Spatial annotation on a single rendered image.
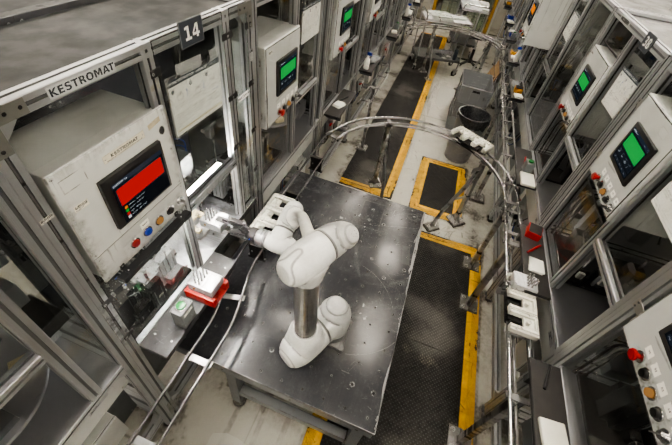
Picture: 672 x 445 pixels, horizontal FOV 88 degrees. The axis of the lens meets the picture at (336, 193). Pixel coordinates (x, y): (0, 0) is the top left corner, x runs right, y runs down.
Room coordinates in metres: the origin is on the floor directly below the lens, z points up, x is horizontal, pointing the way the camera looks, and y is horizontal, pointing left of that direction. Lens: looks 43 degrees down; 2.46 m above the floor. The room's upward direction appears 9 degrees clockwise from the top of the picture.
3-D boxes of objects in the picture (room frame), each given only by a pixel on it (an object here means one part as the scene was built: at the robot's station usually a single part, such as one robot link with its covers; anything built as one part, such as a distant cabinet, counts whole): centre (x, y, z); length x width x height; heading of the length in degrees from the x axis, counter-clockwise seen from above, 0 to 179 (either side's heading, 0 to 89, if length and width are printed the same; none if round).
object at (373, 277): (1.28, 0.00, 0.66); 1.50 x 1.06 x 0.04; 167
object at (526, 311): (1.09, -1.09, 0.84); 0.37 x 0.14 x 0.10; 167
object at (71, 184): (0.80, 0.77, 1.60); 0.42 x 0.29 x 0.46; 167
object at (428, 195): (3.04, -1.14, 0.01); 1.00 x 0.55 x 0.01; 167
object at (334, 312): (0.86, -0.09, 0.85); 0.18 x 0.16 x 0.22; 141
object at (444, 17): (6.48, -1.40, 0.48); 0.88 x 0.56 x 0.96; 95
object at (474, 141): (2.71, -1.12, 0.84); 0.37 x 0.14 x 0.10; 45
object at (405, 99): (5.61, -0.98, 0.01); 5.85 x 0.59 x 0.01; 167
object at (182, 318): (0.70, 0.59, 0.97); 0.08 x 0.08 x 0.12; 77
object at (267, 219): (1.43, 0.37, 0.84); 0.36 x 0.14 x 0.10; 167
